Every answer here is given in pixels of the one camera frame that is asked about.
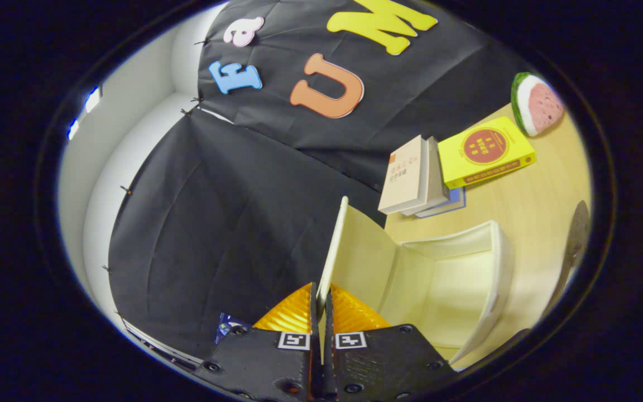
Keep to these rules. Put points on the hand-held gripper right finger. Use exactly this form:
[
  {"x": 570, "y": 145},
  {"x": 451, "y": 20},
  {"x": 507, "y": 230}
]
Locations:
[{"x": 383, "y": 363}]

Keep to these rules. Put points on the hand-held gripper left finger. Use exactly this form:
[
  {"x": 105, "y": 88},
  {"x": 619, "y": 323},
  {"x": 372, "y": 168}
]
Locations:
[{"x": 260, "y": 363}]

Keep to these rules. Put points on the cream fabric storage box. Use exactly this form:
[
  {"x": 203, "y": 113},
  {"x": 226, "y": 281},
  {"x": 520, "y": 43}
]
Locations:
[{"x": 444, "y": 279}]

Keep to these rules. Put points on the brown fuzzy shoe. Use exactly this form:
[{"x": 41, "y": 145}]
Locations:
[{"x": 577, "y": 234}]

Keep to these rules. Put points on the blue printed packet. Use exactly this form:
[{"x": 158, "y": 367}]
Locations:
[{"x": 226, "y": 325}]

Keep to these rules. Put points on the black backdrop cloth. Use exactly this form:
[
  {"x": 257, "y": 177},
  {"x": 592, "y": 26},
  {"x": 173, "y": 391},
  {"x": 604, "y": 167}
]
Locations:
[{"x": 215, "y": 223}]

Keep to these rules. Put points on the blue book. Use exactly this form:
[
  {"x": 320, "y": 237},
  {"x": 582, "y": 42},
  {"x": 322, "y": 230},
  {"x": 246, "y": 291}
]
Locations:
[{"x": 450, "y": 204}]

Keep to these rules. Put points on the grey book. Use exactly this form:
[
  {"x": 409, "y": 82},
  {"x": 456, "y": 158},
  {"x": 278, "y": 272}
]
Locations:
[{"x": 436, "y": 178}]

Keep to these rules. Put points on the yellow book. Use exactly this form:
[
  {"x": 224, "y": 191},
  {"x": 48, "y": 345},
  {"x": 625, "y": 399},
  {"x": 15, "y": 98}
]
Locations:
[{"x": 486, "y": 151}]

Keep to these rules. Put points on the watermelon slice plush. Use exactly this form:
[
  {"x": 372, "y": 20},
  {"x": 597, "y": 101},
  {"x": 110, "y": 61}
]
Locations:
[{"x": 542, "y": 106}]

